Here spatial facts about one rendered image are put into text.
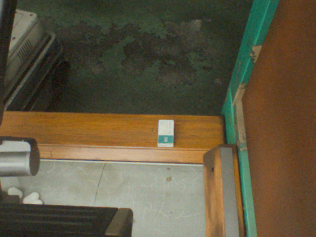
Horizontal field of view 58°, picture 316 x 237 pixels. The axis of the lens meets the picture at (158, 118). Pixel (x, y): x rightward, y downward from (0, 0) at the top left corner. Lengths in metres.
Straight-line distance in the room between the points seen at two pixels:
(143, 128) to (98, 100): 1.03
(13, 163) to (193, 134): 0.37
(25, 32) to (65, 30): 0.70
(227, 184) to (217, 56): 1.39
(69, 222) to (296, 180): 0.24
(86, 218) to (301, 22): 0.30
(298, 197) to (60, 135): 0.53
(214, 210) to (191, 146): 0.17
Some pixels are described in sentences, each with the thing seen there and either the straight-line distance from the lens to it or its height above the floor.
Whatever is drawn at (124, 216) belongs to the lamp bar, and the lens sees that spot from 0.29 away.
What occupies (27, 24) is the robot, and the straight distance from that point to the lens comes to 1.48.
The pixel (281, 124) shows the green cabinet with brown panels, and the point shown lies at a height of 1.04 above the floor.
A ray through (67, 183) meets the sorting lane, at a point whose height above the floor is 0.74.
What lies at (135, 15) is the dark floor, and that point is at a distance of 2.12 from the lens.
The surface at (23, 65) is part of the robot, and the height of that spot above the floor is 0.36.
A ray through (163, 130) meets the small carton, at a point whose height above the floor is 0.79.
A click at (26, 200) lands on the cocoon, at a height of 0.76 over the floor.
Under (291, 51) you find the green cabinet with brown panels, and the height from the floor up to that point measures 1.10.
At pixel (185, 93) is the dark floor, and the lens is 1.65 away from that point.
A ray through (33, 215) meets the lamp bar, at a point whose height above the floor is 1.08.
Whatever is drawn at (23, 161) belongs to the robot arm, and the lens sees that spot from 0.56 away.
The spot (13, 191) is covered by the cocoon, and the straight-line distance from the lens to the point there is 0.71.
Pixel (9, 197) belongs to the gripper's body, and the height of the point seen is 0.80.
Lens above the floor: 1.36
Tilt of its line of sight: 60 degrees down
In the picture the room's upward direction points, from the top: 5 degrees counter-clockwise
